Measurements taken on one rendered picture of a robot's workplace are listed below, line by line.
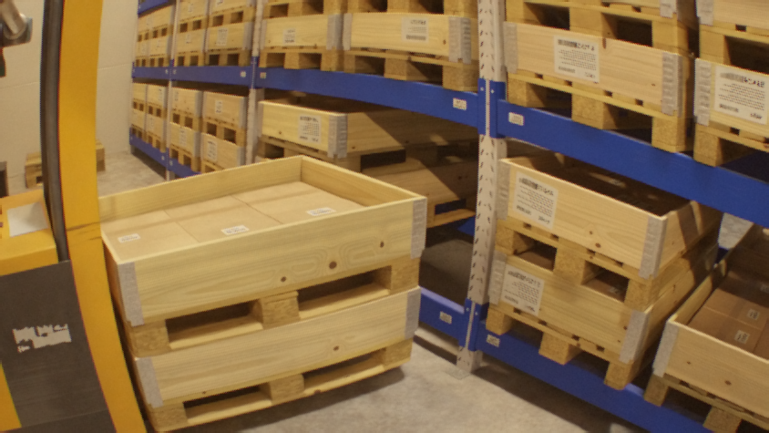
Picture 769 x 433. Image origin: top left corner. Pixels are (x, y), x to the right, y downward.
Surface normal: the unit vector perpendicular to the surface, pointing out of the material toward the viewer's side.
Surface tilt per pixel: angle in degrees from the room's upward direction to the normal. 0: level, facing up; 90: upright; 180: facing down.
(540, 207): 90
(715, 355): 90
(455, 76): 90
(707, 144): 90
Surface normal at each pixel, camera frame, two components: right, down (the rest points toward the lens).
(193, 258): 0.62, 0.27
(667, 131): -0.79, 0.17
